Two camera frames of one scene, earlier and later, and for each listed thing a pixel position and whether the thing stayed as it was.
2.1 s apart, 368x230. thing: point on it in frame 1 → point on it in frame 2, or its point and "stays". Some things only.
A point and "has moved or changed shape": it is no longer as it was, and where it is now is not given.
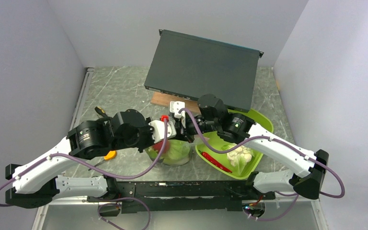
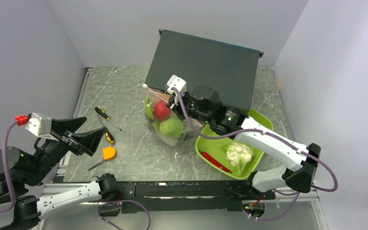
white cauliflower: (239, 157) stays
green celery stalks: (154, 154) → (149, 109)
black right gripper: (181, 134) → (174, 103)
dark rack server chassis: (190, 66) stays
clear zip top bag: (176, 153) → (162, 122)
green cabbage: (179, 153) has moved or changed shape
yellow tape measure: (110, 155) stays
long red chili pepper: (214, 162) stays
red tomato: (157, 146) → (161, 111)
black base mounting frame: (138, 196) stays
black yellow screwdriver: (101, 111) stays
